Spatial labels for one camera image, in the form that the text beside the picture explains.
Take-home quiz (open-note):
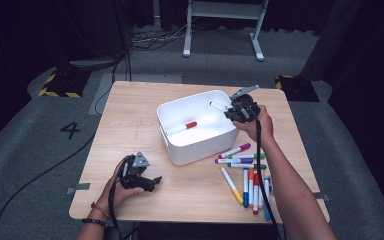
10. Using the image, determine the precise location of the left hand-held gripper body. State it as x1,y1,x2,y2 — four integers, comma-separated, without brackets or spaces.
118,151,151,188

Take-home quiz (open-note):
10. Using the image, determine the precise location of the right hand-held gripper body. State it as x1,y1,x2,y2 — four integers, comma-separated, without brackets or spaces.
229,84,261,123

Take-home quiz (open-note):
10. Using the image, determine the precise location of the dark red cap marker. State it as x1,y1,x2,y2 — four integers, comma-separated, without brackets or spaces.
168,121,198,136

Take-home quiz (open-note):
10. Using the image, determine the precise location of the white plastic storage bin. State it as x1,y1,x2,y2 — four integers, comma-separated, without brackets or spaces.
156,89,241,167

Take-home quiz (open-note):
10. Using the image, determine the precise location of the orange cap marker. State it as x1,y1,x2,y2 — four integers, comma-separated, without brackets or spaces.
248,167,255,208

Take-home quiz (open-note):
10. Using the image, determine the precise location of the cluster of coloured pens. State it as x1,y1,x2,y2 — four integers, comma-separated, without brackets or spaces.
214,142,268,215

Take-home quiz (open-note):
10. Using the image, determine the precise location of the light blue cap marker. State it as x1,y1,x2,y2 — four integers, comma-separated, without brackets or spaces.
263,177,273,222

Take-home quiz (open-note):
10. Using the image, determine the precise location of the person's left hand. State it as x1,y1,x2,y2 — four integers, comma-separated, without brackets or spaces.
96,159,144,213

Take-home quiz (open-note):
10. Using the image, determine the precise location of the person's right hand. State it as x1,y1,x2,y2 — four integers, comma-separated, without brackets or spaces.
232,104,275,145

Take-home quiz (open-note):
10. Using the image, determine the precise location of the black yellow striped base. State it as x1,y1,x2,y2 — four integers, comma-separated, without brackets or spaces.
274,74,320,103
38,68,92,99

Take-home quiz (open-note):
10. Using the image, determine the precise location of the dark grey column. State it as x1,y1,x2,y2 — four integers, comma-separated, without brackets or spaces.
300,0,363,82

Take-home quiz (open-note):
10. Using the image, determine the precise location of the grey flat stand base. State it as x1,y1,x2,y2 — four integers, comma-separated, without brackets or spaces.
68,57,126,70

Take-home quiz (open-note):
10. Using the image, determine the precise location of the left hand-held gripper cable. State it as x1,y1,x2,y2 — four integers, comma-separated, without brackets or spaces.
108,176,124,240

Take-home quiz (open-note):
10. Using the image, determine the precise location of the hand-held gripper cable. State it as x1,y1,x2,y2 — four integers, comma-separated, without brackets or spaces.
108,176,124,240
254,118,283,240

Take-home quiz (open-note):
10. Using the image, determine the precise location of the red string bracelet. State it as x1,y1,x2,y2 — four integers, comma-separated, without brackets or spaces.
90,202,111,219

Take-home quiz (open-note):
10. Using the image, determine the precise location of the right hand-held gripper cable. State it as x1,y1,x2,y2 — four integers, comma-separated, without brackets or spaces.
254,118,283,240

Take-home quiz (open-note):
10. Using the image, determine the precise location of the black bead bracelet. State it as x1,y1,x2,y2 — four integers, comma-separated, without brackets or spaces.
81,217,109,229

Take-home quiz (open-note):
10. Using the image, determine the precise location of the white metal desk frame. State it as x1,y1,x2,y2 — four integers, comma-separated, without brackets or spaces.
182,0,270,62

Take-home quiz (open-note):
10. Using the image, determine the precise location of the thin black floor cable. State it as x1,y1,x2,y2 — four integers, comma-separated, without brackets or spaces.
94,49,131,115

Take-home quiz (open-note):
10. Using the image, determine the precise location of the long black floor cable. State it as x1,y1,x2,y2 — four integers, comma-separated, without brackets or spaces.
0,133,96,240

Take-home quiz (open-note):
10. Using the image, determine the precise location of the bundle of floor cables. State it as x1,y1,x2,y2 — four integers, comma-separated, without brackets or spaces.
129,19,194,52

